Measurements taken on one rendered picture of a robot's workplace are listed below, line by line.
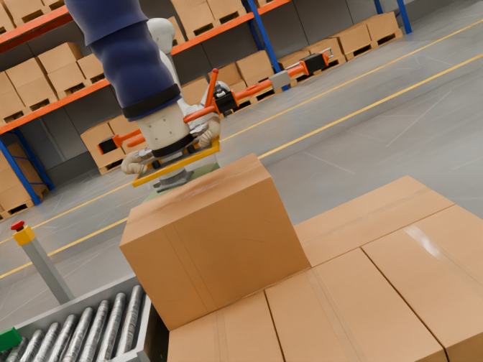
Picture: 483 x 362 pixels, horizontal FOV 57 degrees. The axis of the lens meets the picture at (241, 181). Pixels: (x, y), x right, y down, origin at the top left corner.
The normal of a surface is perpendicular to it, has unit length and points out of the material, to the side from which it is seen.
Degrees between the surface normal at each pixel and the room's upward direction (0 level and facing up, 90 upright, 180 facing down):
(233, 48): 90
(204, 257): 90
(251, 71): 90
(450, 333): 0
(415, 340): 0
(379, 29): 90
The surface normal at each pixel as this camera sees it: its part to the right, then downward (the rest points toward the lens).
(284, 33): 0.13, 0.28
